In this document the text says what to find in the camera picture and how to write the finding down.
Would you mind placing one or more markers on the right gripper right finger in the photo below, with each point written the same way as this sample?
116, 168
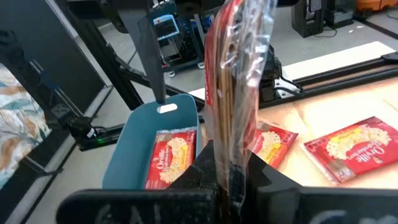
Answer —
311, 205

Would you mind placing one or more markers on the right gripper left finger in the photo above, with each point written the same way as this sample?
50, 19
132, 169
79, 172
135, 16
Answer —
140, 207

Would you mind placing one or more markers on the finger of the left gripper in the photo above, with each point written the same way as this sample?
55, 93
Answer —
146, 46

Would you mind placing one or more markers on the red popcorn bag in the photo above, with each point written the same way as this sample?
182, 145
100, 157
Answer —
236, 77
273, 141
357, 152
172, 158

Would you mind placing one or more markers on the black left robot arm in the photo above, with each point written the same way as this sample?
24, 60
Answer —
269, 74

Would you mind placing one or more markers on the blue framed tablet screen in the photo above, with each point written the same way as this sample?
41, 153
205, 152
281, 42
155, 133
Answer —
166, 26

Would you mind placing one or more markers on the teal plastic basket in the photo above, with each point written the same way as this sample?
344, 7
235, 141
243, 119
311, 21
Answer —
133, 149

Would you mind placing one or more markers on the black power strip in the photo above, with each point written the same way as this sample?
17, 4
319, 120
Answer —
90, 133

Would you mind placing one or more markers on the leaf patterned curtain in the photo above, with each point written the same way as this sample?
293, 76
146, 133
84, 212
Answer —
18, 124

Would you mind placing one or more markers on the black computer tower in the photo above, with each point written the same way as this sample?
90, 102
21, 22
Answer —
308, 17

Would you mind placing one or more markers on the black equipment box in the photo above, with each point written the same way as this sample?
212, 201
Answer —
340, 12

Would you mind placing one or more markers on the orange object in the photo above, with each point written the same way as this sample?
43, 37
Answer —
376, 3

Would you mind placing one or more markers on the large black partition wall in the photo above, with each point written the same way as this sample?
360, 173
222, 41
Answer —
46, 46

